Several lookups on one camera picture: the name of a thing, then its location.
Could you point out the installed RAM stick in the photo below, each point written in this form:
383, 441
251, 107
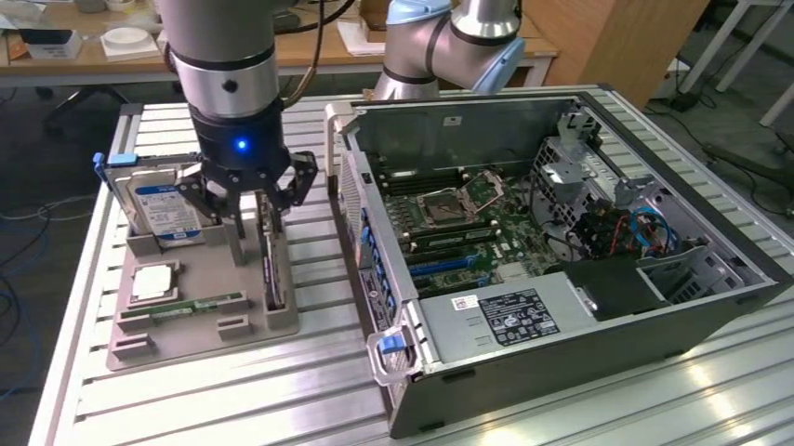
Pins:
452, 238

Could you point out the blue expansion slot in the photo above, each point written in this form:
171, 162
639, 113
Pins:
440, 266

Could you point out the stack of papers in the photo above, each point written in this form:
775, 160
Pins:
363, 39

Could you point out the grey power supply unit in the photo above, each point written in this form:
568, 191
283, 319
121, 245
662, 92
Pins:
490, 320

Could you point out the dark chair base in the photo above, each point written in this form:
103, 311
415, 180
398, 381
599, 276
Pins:
753, 155

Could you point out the white box with dark lid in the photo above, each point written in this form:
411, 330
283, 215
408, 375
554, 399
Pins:
52, 43

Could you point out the black power adapter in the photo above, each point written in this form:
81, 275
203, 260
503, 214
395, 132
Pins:
685, 102

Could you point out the metal disk bay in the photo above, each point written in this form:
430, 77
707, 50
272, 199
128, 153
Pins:
574, 172

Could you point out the black open PC case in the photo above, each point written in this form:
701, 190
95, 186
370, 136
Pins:
588, 362

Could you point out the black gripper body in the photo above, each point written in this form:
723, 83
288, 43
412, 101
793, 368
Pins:
239, 144

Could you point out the green motherboard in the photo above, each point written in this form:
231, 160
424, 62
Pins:
515, 232

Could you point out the grey parts rack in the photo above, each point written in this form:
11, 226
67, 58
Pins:
204, 279

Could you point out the hard disk with blue label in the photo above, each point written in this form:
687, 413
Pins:
164, 209

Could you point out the white round part on base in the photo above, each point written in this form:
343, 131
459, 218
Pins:
128, 43

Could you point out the black chair base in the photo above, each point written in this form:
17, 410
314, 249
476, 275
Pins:
80, 104

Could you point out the wooden cabinet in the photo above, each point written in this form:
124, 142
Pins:
620, 42

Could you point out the white table frame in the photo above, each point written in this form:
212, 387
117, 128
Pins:
747, 42

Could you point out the green RAM stick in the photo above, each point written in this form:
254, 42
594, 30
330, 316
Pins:
185, 307

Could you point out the CPU socket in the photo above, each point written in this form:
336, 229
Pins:
446, 205

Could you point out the dark gpu card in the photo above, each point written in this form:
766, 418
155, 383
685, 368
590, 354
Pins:
272, 269

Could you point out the metal socket cover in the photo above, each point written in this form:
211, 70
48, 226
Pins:
482, 185

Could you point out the cardboard box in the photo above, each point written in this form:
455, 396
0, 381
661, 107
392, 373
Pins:
375, 14

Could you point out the wooden desk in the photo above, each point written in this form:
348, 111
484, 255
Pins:
87, 67

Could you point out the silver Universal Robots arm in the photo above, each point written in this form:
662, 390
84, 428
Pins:
216, 60

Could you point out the silver CPU chip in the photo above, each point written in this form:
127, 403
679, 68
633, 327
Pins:
153, 282

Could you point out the black RAM slots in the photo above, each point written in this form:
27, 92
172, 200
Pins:
422, 181

